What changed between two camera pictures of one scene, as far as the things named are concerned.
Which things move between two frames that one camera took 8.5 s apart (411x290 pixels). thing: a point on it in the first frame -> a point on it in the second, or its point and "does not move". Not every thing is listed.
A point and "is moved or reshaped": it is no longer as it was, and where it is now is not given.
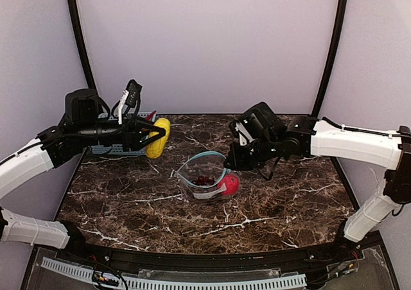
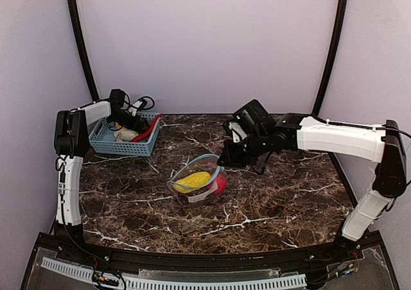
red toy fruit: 232,183 -> 221,181
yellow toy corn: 155,150 -> 192,182
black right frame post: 340,33 does not move
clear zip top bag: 199,177 is moved or reshaped
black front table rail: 223,262 does not move
